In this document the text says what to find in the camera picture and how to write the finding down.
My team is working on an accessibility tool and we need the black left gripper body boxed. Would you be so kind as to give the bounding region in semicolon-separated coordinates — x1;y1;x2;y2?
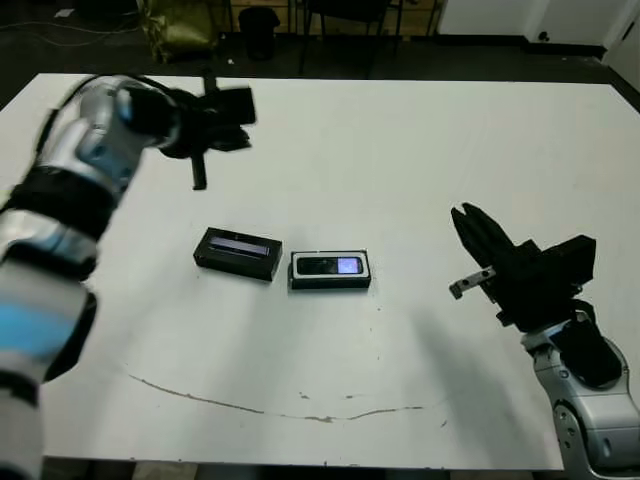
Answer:
159;73;222;191

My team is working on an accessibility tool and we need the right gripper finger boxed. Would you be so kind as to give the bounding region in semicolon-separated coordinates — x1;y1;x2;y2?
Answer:
450;206;497;282
461;202;517;270

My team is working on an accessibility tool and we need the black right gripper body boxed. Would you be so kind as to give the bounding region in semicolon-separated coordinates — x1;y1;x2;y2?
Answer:
448;239;577;334

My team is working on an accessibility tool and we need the black box lid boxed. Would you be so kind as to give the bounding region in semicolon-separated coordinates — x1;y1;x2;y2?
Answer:
191;226;283;282

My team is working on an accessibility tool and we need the small black phone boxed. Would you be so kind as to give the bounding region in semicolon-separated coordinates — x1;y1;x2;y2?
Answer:
295;254;366;278

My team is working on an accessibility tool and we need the black box white insert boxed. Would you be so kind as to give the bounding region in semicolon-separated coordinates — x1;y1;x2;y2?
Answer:
288;247;373;293

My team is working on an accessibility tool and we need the yellow-green sack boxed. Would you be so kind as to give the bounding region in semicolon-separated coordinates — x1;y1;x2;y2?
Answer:
139;0;222;64

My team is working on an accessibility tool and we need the black waste bin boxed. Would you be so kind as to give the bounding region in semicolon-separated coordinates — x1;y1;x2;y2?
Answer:
237;7;281;62

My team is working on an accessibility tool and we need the black office chair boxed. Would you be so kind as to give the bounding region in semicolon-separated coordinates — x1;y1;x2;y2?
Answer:
297;0;402;79

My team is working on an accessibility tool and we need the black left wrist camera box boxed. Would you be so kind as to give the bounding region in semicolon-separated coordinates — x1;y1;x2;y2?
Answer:
216;86;258;127

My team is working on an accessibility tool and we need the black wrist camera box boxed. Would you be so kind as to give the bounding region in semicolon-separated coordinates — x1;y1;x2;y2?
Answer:
536;234;599;304
216;86;258;127

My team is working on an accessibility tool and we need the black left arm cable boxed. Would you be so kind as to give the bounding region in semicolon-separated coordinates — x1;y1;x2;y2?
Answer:
127;73;206;109

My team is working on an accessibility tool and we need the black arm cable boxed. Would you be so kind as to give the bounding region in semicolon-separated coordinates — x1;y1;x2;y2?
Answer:
127;73;206;109
569;294;602;324

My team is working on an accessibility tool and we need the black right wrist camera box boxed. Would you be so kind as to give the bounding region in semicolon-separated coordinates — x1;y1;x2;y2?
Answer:
536;234;599;304

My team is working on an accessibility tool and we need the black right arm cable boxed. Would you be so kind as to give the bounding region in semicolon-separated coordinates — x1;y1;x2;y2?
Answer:
569;294;602;324

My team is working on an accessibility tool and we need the thin white floor cable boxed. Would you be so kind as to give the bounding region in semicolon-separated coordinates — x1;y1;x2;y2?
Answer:
0;19;146;47

